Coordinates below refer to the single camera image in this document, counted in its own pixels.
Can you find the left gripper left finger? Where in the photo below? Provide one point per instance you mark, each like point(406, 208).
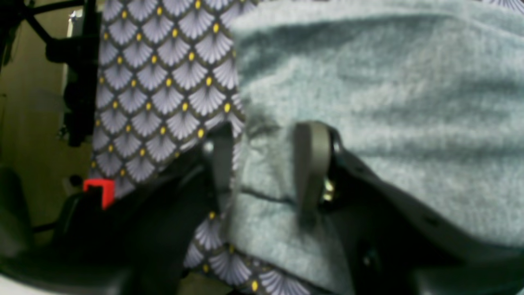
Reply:
point(135, 245)

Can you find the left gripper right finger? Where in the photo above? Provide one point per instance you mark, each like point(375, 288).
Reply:
point(391, 242)

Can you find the grey T-shirt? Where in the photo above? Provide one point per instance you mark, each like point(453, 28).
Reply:
point(427, 93)

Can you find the fan-patterned tablecloth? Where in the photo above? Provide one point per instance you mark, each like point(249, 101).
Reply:
point(167, 76)

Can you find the orange-tipped table clamp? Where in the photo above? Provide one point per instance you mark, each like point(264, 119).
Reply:
point(79, 53)

